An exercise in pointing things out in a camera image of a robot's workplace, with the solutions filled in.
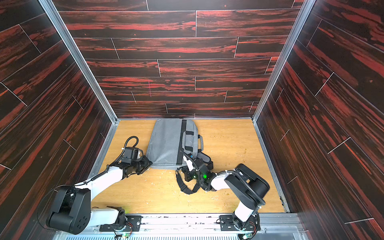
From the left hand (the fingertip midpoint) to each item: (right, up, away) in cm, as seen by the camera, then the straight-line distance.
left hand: (154, 162), depth 90 cm
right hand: (+19, -3, +1) cm, 19 cm away
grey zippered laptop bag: (+7, +14, +10) cm, 19 cm away
